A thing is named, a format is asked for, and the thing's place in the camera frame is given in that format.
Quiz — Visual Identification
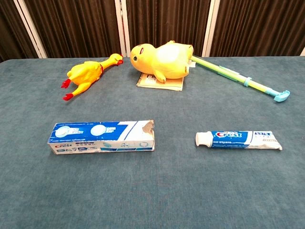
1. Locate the dark brown pleated curtain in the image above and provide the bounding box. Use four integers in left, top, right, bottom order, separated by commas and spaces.
0, 0, 305, 62

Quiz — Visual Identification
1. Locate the teal table cloth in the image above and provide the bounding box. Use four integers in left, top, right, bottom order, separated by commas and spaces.
0, 56, 305, 229

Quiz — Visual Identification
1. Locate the brown spiral notebook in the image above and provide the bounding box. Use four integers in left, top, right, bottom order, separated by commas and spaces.
136, 73, 184, 92

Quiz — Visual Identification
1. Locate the yellow plush duck toy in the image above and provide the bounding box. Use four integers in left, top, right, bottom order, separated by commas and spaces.
130, 40, 194, 83

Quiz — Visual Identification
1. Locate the green blue water squirter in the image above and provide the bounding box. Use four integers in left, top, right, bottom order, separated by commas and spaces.
190, 55, 291, 103

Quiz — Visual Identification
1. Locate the white blue toothpaste tube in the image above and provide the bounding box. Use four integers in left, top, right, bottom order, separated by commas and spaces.
195, 130, 283, 151

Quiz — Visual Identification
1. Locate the yellow rubber chicken toy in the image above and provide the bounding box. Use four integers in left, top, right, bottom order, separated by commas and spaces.
61, 53, 124, 101

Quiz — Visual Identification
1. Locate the blue white toothpaste box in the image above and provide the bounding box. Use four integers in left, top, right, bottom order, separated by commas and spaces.
47, 120, 155, 155

